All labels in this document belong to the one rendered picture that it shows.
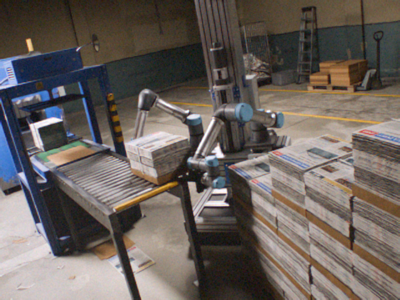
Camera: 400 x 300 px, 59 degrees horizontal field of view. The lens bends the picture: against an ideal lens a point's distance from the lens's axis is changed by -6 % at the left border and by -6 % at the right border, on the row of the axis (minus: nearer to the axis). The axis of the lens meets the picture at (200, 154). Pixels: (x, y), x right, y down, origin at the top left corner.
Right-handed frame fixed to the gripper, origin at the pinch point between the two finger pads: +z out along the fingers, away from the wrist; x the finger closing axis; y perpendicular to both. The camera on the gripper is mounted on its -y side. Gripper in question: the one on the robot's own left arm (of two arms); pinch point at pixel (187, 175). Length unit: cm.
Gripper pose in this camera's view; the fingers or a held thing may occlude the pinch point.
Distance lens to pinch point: 244.9
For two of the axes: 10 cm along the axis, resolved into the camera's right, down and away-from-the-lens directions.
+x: -7.9, 3.2, -5.3
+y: -1.7, -9.3, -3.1
